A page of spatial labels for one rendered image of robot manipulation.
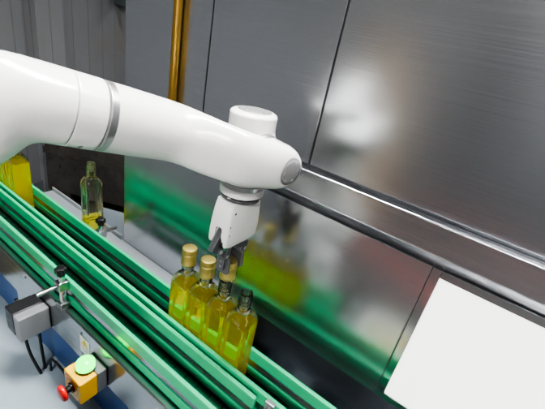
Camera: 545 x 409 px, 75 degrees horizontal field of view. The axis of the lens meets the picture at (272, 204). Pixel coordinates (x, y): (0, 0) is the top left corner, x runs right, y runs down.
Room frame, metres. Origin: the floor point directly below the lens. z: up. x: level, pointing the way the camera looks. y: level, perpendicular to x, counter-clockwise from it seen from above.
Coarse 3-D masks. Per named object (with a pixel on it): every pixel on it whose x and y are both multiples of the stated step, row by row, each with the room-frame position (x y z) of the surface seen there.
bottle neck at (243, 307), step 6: (246, 288) 0.60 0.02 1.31; (240, 294) 0.58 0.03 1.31; (246, 294) 0.60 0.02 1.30; (252, 294) 0.59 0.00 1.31; (240, 300) 0.58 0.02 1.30; (246, 300) 0.57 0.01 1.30; (240, 306) 0.58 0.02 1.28; (246, 306) 0.58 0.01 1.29; (240, 312) 0.58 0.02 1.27; (246, 312) 0.58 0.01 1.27
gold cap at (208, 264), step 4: (204, 256) 0.65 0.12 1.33; (208, 256) 0.66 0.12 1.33; (212, 256) 0.66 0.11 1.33; (200, 260) 0.64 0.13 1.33; (204, 260) 0.64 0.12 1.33; (208, 260) 0.64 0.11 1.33; (212, 260) 0.65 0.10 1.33; (216, 260) 0.65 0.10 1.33; (200, 264) 0.64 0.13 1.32; (204, 264) 0.63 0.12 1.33; (208, 264) 0.63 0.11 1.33; (212, 264) 0.64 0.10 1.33; (200, 268) 0.64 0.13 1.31; (204, 268) 0.63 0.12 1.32; (208, 268) 0.63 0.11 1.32; (212, 268) 0.64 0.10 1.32; (200, 272) 0.64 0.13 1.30; (204, 272) 0.63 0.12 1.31; (208, 272) 0.63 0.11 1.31; (212, 272) 0.64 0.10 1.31; (200, 276) 0.63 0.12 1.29; (204, 276) 0.63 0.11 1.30; (208, 276) 0.63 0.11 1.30; (212, 276) 0.64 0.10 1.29
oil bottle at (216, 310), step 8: (216, 296) 0.62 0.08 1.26; (232, 296) 0.63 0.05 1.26; (208, 304) 0.60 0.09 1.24; (216, 304) 0.60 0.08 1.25; (224, 304) 0.60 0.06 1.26; (232, 304) 0.61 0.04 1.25; (208, 312) 0.60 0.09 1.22; (216, 312) 0.59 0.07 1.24; (224, 312) 0.59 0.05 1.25; (208, 320) 0.60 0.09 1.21; (216, 320) 0.59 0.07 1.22; (224, 320) 0.59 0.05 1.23; (208, 328) 0.60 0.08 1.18; (216, 328) 0.59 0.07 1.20; (208, 336) 0.60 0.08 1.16; (216, 336) 0.58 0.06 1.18; (208, 344) 0.59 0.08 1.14; (216, 344) 0.58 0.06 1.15; (216, 352) 0.58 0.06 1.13
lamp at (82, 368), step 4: (84, 356) 0.58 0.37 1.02; (88, 356) 0.58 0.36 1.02; (92, 356) 0.59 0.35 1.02; (80, 360) 0.57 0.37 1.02; (84, 360) 0.57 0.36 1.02; (88, 360) 0.57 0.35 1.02; (92, 360) 0.58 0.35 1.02; (76, 364) 0.56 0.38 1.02; (80, 364) 0.56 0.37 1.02; (84, 364) 0.56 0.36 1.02; (88, 364) 0.57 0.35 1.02; (92, 364) 0.57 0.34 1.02; (76, 368) 0.56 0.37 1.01; (80, 368) 0.55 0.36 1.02; (84, 368) 0.56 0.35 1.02; (88, 368) 0.56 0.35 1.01; (92, 368) 0.57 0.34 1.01; (76, 372) 0.55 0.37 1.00; (80, 372) 0.55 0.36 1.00; (84, 372) 0.55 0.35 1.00; (88, 372) 0.56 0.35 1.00
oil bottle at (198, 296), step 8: (192, 288) 0.64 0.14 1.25; (200, 288) 0.63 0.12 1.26; (208, 288) 0.64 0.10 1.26; (216, 288) 0.65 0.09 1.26; (192, 296) 0.63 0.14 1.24; (200, 296) 0.62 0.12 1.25; (208, 296) 0.62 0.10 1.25; (192, 304) 0.63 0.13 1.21; (200, 304) 0.62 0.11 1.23; (192, 312) 0.63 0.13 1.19; (200, 312) 0.61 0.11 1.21; (192, 320) 0.62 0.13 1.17; (200, 320) 0.61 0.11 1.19; (192, 328) 0.62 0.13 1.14; (200, 328) 0.61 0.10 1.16; (200, 336) 0.61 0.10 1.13
